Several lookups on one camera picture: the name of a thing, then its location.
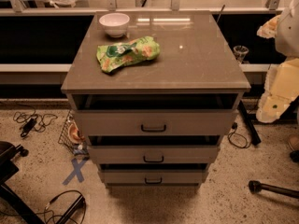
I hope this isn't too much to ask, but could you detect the grey drawer cabinet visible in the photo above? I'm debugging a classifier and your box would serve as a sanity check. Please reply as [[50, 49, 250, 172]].
[[61, 10, 252, 191]]

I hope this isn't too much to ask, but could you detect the grey drawer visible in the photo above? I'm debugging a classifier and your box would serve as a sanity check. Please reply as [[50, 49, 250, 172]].
[[88, 135, 220, 164], [98, 163, 208, 186], [75, 94, 237, 136]]

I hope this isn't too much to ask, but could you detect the black cable coil right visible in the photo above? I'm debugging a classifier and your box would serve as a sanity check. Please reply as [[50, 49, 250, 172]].
[[227, 121, 252, 149]]

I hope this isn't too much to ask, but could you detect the black stand with cable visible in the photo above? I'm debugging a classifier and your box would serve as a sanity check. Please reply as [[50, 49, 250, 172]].
[[43, 189, 86, 224]]

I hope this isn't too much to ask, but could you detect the black office chair base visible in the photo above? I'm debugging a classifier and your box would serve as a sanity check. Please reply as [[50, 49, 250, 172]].
[[0, 141, 45, 224]]

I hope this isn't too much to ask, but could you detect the white ceramic bowl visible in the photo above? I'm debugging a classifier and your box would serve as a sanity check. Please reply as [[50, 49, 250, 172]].
[[99, 13, 130, 37]]

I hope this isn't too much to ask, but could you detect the wire basket on floor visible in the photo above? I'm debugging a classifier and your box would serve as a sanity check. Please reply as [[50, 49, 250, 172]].
[[58, 111, 89, 159]]

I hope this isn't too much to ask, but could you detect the grey top drawer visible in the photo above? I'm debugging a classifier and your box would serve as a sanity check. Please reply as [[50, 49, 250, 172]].
[[75, 94, 237, 136]]

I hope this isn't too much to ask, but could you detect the grey bottom drawer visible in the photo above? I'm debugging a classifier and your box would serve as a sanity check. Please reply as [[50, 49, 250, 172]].
[[98, 163, 208, 186]]

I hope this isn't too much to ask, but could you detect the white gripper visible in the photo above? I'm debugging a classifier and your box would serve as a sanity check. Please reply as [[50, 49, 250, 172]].
[[256, 16, 299, 123]]

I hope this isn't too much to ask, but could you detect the blue tape cross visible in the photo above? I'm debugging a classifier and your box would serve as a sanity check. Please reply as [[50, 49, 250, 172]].
[[63, 158, 88, 186]]

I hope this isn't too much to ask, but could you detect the black power adapter with cable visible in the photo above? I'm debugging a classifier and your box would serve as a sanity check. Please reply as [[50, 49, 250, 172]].
[[12, 104, 59, 138]]

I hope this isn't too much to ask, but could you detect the black metal table leg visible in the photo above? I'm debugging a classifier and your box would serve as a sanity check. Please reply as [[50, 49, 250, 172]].
[[238, 101, 261, 147]]

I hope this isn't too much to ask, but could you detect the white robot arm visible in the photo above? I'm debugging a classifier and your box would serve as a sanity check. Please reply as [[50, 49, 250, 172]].
[[256, 0, 299, 123]]

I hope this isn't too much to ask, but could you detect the green snack bag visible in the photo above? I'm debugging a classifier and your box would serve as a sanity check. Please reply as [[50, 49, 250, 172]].
[[96, 36, 160, 74]]

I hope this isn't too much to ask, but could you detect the glass cup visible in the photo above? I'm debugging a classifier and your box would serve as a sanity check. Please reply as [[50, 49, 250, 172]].
[[233, 45, 249, 63]]

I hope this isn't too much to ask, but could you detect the brown shoe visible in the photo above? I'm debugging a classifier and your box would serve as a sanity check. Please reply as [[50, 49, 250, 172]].
[[288, 134, 299, 151]]

